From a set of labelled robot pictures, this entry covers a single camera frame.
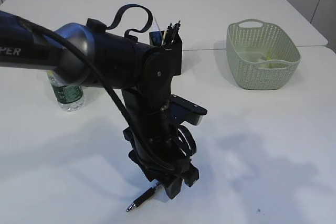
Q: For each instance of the yellow white waste paper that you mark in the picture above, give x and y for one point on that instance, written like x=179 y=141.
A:
x=264 y=62

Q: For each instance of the black pen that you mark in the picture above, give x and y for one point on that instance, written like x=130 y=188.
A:
x=144 y=197
x=167 y=36
x=176 y=28

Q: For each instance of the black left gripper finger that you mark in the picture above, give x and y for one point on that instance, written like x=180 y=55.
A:
x=172 y=185

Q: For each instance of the black square pen holder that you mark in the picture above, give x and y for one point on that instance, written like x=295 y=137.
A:
x=174 y=50

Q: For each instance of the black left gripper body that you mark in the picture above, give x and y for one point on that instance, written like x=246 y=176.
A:
x=160 y=148

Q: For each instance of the green woven plastic basket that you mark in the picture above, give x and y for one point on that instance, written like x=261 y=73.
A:
x=248 y=40

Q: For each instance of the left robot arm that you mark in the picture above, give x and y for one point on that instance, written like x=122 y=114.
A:
x=136 y=76

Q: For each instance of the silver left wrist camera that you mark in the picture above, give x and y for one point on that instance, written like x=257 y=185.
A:
x=181 y=110

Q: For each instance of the clear plastic water bottle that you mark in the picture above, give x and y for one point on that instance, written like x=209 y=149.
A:
x=69 y=98

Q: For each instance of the clear plastic ruler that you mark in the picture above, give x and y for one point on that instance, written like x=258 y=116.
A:
x=157 y=28

